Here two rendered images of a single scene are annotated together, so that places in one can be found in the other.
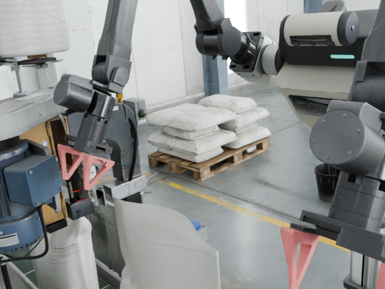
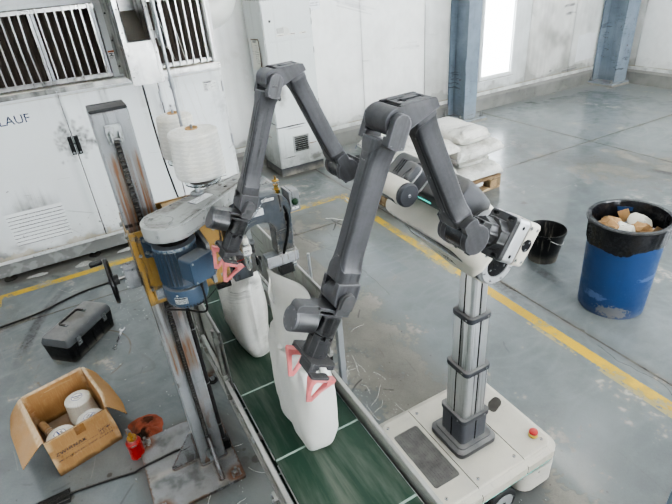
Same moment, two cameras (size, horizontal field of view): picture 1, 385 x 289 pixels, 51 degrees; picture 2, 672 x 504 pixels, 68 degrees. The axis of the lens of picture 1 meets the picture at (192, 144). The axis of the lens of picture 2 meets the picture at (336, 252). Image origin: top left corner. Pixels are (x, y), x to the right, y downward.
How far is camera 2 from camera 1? 81 cm
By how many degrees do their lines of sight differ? 19
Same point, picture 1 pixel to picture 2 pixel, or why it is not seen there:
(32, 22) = (195, 162)
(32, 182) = (194, 270)
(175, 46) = (414, 43)
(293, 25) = not seen: hidden behind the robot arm
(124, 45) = (253, 186)
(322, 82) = (412, 214)
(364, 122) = (300, 314)
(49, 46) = (207, 176)
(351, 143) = (292, 323)
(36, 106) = (201, 213)
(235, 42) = (352, 170)
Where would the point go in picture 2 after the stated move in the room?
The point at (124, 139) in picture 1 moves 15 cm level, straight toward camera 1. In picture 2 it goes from (279, 222) to (273, 240)
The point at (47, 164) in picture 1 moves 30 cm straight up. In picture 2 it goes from (205, 257) to (184, 172)
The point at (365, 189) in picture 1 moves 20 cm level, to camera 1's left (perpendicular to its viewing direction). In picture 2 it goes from (314, 339) to (230, 331)
